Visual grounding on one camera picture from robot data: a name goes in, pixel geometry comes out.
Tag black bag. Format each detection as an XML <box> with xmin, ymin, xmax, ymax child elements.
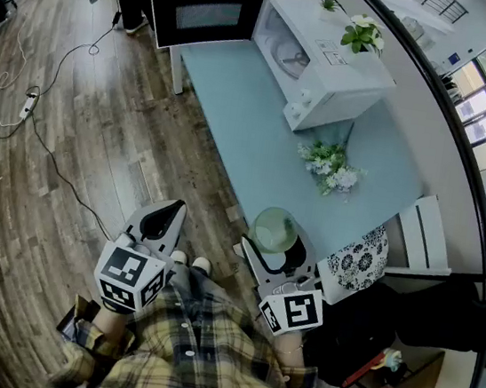
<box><xmin>300</xmin><ymin>259</ymin><xmax>486</xmax><ymax>388</ymax></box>

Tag gold bracelet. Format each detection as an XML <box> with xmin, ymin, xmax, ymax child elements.
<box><xmin>276</xmin><ymin>339</ymin><xmax>307</xmax><ymax>359</ymax></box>

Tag person's left forearm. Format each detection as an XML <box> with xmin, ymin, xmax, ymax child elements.
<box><xmin>90</xmin><ymin>302</ymin><xmax>139</xmax><ymax>347</ymax></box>

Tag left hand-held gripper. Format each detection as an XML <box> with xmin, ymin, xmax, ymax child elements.
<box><xmin>88</xmin><ymin>189</ymin><xmax>190</xmax><ymax>322</ymax></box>

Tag white chair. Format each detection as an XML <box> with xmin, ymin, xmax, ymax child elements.
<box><xmin>386</xmin><ymin>189</ymin><xmax>464</xmax><ymax>282</ymax></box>

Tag grey jeans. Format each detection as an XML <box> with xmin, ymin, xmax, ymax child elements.
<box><xmin>163</xmin><ymin>261</ymin><xmax>235</xmax><ymax>312</ymax></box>

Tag white microwave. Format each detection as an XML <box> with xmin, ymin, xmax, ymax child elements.
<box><xmin>133</xmin><ymin>0</ymin><xmax>409</xmax><ymax>146</ymax></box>

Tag yellow plaid shirt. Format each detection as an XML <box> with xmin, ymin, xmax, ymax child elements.
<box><xmin>36</xmin><ymin>258</ymin><xmax>375</xmax><ymax>388</ymax></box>

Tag white floor cable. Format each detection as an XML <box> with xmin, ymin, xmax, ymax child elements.
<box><xmin>0</xmin><ymin>18</ymin><xmax>40</xmax><ymax>132</ymax></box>

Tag white artificial flower bouquet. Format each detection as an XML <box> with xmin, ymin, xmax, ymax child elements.
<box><xmin>290</xmin><ymin>137</ymin><xmax>371</xmax><ymax>202</ymax></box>

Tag black floor cable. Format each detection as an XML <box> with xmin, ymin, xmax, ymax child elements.
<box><xmin>36</xmin><ymin>2</ymin><xmax>122</xmax><ymax>108</ymax></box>
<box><xmin>13</xmin><ymin>112</ymin><xmax>133</xmax><ymax>244</ymax></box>

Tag white power strip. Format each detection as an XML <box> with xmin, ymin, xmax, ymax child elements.
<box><xmin>17</xmin><ymin>90</ymin><xmax>41</xmax><ymax>123</ymax></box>

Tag black partition rail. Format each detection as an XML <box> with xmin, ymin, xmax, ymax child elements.
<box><xmin>293</xmin><ymin>0</ymin><xmax>486</xmax><ymax>358</ymax></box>

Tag person's white right shoe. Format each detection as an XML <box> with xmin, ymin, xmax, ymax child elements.
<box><xmin>190</xmin><ymin>255</ymin><xmax>214</xmax><ymax>273</ymax></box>

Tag small spiky potted plant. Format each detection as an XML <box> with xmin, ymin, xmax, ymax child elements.
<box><xmin>315</xmin><ymin>0</ymin><xmax>344</xmax><ymax>23</ymax></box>

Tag white-flowered potted plant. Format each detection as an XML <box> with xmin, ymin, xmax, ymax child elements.
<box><xmin>338</xmin><ymin>10</ymin><xmax>390</xmax><ymax>59</ymax></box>

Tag white table leg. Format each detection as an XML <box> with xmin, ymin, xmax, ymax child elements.
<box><xmin>163</xmin><ymin>45</ymin><xmax>191</xmax><ymax>97</ymax></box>

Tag person's right forearm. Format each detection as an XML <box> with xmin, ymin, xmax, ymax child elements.
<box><xmin>271</xmin><ymin>329</ymin><xmax>310</xmax><ymax>372</ymax></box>

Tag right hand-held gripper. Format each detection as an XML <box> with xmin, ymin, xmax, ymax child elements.
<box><xmin>227</xmin><ymin>226</ymin><xmax>335</xmax><ymax>343</ymax></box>

